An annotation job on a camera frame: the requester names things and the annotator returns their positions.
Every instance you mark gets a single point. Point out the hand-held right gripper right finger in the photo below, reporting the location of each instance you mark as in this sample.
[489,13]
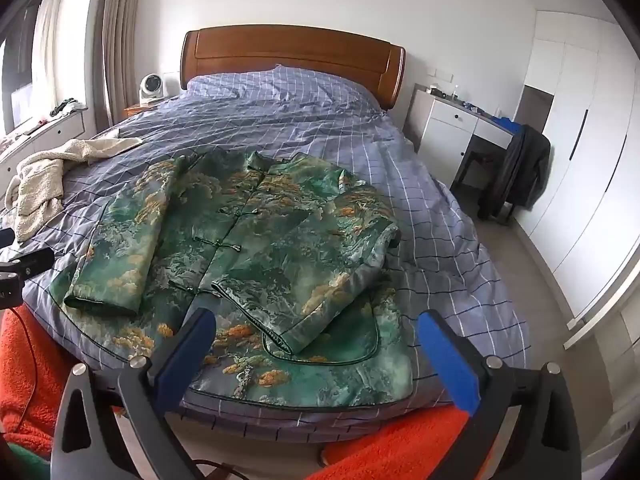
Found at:
[447,360]

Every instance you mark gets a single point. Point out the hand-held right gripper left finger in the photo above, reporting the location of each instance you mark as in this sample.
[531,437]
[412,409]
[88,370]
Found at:
[184,355]

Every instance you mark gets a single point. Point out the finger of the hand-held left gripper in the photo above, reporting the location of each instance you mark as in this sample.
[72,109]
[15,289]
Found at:
[6,239]
[32,262]

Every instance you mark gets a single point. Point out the green printed satin jacket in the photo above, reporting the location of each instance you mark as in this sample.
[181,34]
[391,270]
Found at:
[280,240]

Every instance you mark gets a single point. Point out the cream fleece garment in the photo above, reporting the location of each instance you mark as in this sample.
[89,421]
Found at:
[40,180]

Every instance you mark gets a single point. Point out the orange fleece cloth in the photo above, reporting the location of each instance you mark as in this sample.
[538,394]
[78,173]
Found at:
[30,375]

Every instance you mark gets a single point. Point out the white windowsill counter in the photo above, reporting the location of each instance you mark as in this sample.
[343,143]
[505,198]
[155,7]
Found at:
[45,130]

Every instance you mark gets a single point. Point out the blue checked duvet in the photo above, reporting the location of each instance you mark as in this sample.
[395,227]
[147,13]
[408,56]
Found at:
[425,240]

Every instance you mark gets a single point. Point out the wooden bedside table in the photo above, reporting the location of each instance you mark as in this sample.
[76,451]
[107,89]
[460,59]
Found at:
[142,109]

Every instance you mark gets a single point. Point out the white sheer curtain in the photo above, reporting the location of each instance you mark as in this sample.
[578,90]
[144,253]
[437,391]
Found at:
[47,45]

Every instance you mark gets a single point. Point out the dark jacket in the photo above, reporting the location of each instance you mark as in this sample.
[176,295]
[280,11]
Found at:
[517,170]

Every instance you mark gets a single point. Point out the small white fan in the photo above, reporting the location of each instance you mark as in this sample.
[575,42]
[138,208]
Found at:
[149,89]

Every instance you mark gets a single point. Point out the white desk with drawers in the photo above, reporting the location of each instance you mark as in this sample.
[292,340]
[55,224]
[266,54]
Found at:
[445,130]

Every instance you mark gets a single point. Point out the beige curtain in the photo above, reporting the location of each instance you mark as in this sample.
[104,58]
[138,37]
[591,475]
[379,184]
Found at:
[122,40]

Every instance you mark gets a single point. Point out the white wardrobe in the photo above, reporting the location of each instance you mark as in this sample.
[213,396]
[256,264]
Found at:
[590,170]

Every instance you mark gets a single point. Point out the blue item on desk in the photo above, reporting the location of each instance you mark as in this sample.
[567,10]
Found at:
[505,123]

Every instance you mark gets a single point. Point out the wooden bed headboard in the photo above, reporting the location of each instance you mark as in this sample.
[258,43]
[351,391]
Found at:
[300,52]

